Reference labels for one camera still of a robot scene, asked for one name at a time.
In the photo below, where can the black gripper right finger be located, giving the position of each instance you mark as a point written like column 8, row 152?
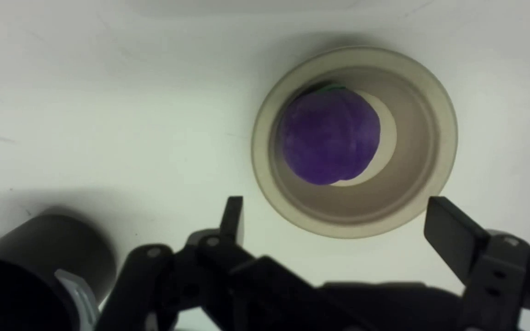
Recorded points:
column 497, row 275

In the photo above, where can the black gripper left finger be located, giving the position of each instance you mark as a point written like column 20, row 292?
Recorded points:
column 173, row 281

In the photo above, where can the purple plush toy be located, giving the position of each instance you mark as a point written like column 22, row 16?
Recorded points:
column 330, row 134

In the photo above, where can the white bowl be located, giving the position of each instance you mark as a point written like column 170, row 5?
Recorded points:
column 418, row 139

